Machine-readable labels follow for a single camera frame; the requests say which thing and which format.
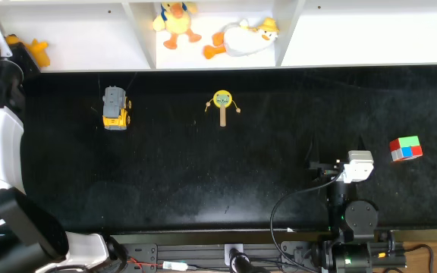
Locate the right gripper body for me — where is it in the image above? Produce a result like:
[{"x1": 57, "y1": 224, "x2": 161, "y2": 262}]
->
[{"x1": 308, "y1": 161, "x2": 344, "y2": 178}]

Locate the grey and yellow toy truck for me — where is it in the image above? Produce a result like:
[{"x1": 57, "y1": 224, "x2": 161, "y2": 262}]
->
[{"x1": 102, "y1": 86, "x2": 133, "y2": 131}]

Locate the orange rubber toy figure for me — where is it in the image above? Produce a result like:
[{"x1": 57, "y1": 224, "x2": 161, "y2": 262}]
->
[{"x1": 5, "y1": 33, "x2": 52, "y2": 68}]

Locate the many-coloured puzzle cube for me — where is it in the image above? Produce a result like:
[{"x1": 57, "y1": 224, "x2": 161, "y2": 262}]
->
[{"x1": 388, "y1": 135, "x2": 424, "y2": 163}]

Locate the yellow rattle drum toy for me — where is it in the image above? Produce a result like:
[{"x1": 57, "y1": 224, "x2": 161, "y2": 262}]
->
[{"x1": 204, "y1": 89, "x2": 242, "y2": 128}]

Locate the white plush duck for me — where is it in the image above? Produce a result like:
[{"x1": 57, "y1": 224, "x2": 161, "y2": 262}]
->
[{"x1": 202, "y1": 17, "x2": 280, "y2": 61}]

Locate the yellow plush duck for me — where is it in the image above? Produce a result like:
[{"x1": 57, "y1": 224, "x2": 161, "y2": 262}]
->
[{"x1": 152, "y1": 2, "x2": 203, "y2": 50}]

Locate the white shelf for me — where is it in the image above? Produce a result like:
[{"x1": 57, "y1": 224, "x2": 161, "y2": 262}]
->
[{"x1": 0, "y1": 0, "x2": 437, "y2": 73}]

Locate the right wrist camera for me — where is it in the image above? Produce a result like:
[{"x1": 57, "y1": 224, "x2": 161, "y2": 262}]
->
[{"x1": 341, "y1": 150, "x2": 375, "y2": 184}]

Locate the black cable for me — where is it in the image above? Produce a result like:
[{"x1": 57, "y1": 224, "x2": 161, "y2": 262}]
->
[{"x1": 269, "y1": 170, "x2": 344, "y2": 273}]

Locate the mounting rail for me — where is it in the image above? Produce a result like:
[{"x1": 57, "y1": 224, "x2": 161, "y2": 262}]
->
[{"x1": 110, "y1": 229, "x2": 435, "y2": 273}]

